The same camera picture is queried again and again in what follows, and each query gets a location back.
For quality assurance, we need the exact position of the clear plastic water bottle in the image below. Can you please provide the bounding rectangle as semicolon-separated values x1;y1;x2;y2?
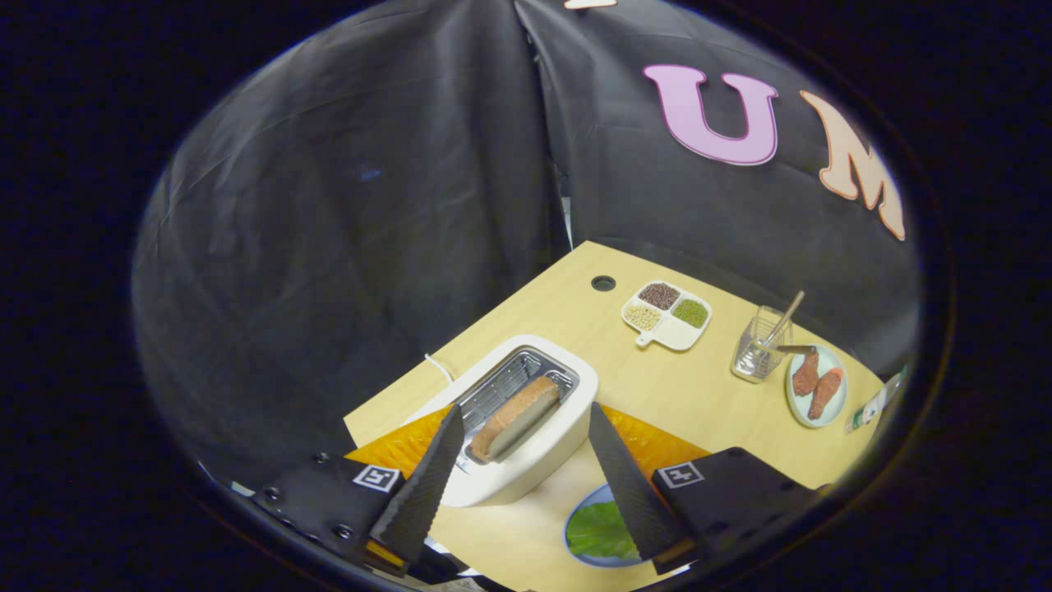
845;366;909;434

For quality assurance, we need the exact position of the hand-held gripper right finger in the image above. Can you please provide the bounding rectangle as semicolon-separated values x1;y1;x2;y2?
588;401;823;575

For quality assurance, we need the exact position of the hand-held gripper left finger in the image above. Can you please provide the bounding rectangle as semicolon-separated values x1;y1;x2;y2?
247;403;466;576

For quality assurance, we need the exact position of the brown meat patty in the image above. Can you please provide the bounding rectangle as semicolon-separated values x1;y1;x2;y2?
791;352;821;397
808;368;844;421

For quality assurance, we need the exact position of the blue plate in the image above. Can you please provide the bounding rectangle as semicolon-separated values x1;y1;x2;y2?
564;483;650;568

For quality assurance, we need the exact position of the green lettuce leaf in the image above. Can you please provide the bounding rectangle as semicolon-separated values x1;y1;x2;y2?
567;501;642;562

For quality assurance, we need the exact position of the thin wooden utensil handle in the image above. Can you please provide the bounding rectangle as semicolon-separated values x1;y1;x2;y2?
764;290;806;346

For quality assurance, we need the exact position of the white toaster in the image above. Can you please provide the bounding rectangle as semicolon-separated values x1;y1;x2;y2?
403;334;599;508

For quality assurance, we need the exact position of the white divided bean dish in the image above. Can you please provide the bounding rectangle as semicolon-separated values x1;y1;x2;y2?
621;281;713;352

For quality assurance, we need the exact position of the black backdrop cloth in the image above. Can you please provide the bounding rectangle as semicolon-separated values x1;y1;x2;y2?
131;0;921;494

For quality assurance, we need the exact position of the pale green plate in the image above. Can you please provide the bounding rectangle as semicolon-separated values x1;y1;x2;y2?
785;344;848;429

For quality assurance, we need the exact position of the toasted bread slice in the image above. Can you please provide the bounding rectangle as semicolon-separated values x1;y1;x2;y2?
471;376;561;463

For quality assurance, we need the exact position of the wire utensil holder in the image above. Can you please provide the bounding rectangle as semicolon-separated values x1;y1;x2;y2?
731;306;794;384

